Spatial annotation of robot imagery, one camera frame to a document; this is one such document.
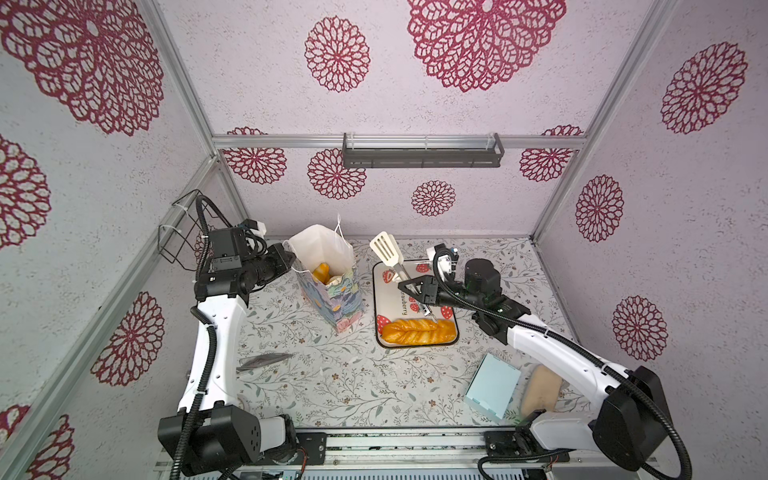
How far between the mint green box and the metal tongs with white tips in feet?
1.23

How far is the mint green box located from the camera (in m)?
0.79

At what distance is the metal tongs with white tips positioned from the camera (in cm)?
72
